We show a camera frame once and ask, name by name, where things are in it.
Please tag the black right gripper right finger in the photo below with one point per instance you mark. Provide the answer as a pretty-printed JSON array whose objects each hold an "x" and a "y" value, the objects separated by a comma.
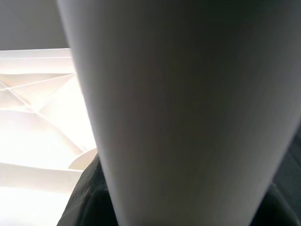
[{"x": 275, "y": 209}]

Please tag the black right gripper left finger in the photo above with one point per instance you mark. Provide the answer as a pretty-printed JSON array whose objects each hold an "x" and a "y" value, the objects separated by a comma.
[{"x": 91, "y": 195}]

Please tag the white plastic children table top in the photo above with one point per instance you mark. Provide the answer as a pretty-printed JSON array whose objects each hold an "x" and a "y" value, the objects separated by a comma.
[{"x": 35, "y": 129}]

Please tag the white plastic table leg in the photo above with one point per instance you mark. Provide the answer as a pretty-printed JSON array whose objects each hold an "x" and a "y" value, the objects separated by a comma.
[{"x": 188, "y": 106}]

